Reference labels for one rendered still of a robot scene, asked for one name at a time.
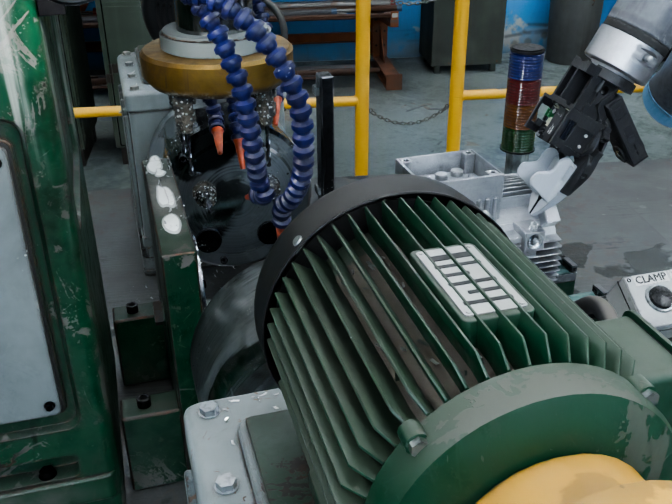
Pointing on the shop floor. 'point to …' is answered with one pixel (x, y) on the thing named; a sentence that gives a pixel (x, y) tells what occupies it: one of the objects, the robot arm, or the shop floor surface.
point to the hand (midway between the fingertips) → (540, 208)
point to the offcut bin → (486, 39)
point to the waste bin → (571, 29)
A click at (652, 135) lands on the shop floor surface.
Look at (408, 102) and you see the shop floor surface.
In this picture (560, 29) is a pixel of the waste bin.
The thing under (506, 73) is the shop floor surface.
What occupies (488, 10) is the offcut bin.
